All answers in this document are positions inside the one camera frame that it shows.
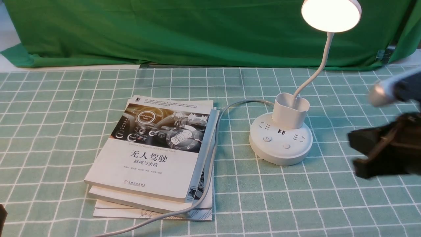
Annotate white book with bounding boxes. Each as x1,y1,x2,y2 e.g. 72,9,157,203
84,96,218,202
88,171,213,214
93,182,214,222

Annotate bottom white book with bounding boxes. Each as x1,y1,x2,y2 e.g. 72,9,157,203
93,182,214,222

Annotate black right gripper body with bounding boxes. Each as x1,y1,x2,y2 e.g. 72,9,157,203
367,113,421,174

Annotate dark object at left edge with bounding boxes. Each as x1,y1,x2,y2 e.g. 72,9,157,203
0,204,8,237

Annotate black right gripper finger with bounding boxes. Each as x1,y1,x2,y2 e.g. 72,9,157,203
352,157,408,179
348,127,390,155

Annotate metal binder clip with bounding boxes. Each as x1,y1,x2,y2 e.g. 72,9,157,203
375,45,396,65

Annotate top white book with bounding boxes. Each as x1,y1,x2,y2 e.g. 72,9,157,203
84,96,218,202

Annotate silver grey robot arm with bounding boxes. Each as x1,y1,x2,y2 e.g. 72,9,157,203
347,67,421,179

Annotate white power cable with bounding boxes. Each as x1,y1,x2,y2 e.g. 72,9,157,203
92,100,275,237

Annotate green backdrop cloth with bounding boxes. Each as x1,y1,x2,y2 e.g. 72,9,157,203
0,0,421,71

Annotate middle white book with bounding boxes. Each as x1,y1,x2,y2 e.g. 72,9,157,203
88,171,213,214

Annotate white desk lamp with sockets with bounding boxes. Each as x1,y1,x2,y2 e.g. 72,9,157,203
249,0,362,166

